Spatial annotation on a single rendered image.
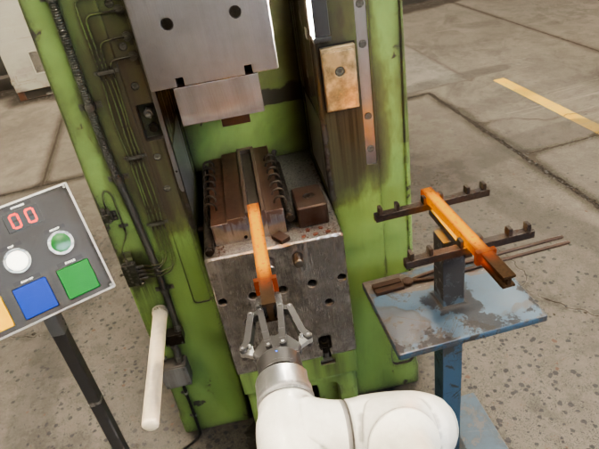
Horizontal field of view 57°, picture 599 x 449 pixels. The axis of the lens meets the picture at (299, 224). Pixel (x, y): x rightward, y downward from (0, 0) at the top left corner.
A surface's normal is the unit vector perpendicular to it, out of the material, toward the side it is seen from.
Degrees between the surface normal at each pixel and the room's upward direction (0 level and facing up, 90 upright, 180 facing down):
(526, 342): 0
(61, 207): 60
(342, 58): 90
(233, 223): 90
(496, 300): 0
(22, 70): 90
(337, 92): 90
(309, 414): 15
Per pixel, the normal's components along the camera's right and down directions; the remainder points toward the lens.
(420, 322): -0.14, -0.83
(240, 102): 0.15, 0.52
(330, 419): 0.16, -0.76
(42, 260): 0.41, -0.07
